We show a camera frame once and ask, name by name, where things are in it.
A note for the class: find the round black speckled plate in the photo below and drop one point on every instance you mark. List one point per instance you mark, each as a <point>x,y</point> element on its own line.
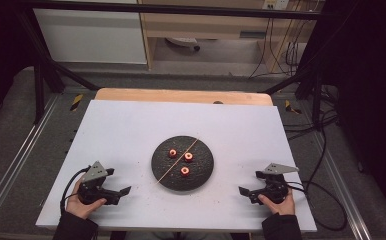
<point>197,173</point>

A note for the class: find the light wooden table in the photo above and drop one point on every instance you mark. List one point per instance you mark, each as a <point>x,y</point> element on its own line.
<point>181,96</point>

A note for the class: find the white chair base with caster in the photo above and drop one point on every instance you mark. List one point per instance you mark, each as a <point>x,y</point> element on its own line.
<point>182,41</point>

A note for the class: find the white cabinet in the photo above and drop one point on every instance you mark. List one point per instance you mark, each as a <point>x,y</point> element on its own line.
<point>91,36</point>

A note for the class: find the black metal frame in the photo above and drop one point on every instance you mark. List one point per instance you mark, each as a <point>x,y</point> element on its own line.
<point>167,9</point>

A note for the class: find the wooden desk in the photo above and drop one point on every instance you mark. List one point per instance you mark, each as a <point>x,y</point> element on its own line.
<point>207,26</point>

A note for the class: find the thin bamboo skewer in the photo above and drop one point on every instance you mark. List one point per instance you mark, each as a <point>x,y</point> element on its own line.
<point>177,160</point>

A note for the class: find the white wall socket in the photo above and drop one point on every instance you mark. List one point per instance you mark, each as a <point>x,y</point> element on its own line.
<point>276,4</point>

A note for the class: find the red hawthorn piece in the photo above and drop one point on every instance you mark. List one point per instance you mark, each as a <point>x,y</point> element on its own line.
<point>184,171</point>
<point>172,153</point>
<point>188,156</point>

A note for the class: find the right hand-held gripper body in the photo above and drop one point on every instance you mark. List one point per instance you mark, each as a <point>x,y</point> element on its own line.
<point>276,186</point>

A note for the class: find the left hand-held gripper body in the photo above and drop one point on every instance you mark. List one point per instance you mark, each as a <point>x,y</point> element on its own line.
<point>94,173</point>

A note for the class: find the person's left hand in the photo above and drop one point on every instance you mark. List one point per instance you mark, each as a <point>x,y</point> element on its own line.
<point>79,209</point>

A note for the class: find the person's right hand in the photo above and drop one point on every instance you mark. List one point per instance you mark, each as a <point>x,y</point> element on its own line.
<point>284,208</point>

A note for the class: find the aluminium floor rail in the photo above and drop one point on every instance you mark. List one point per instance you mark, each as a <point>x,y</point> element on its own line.
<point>344,186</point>
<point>21,150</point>

